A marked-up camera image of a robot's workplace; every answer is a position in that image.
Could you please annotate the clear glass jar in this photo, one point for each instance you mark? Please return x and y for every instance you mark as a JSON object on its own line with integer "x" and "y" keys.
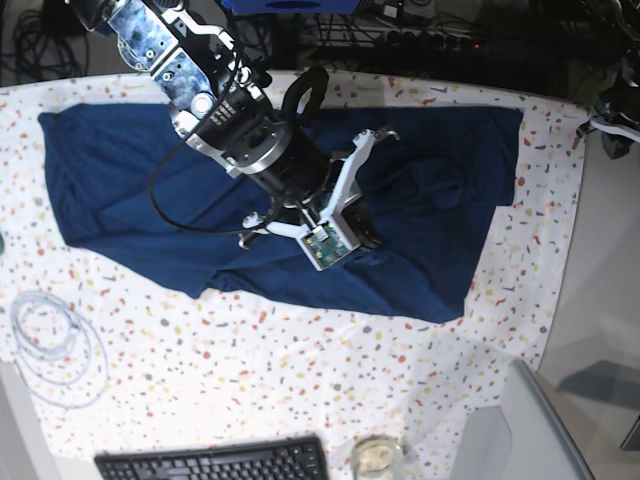
{"x": 378, "y": 457}

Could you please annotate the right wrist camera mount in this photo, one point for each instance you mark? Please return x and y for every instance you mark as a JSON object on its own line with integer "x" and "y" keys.
{"x": 318, "y": 226}

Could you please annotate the black computer keyboard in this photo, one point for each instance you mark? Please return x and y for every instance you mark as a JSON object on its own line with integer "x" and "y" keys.
{"x": 295, "y": 458}

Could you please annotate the black wire rack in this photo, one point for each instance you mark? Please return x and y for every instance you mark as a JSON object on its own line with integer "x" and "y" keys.
{"x": 375, "y": 30}

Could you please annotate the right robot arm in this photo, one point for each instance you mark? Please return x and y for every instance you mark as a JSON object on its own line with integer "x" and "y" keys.
{"x": 188, "y": 60}

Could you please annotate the blue box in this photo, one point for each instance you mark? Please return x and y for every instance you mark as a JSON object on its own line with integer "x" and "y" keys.
{"x": 252, "y": 7}

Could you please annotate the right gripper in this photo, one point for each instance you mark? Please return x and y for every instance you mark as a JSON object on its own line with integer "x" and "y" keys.
{"x": 249, "y": 137}

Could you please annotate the dark blue t-shirt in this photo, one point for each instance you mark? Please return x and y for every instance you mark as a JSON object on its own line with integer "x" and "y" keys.
{"x": 432, "y": 193}

